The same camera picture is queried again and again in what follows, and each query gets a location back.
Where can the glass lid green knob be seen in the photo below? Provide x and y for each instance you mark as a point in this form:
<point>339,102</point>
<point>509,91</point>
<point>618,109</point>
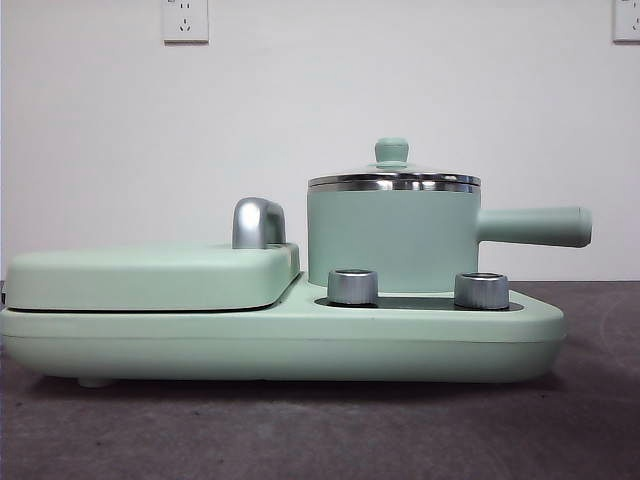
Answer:
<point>391,150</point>

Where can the silver control knob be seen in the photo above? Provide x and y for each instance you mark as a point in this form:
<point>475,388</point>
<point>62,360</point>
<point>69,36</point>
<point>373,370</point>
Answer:
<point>352,288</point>
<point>480,291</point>

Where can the mint green grill cover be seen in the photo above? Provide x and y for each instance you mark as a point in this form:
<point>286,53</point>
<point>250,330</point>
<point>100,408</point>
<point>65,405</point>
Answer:
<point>150,275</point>

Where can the mint green breakfast machine base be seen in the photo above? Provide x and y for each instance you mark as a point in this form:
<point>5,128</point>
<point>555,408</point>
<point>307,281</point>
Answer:
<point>150,345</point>

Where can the white wall socket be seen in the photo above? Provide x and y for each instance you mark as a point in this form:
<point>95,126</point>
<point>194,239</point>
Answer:
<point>186,31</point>
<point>627,25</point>

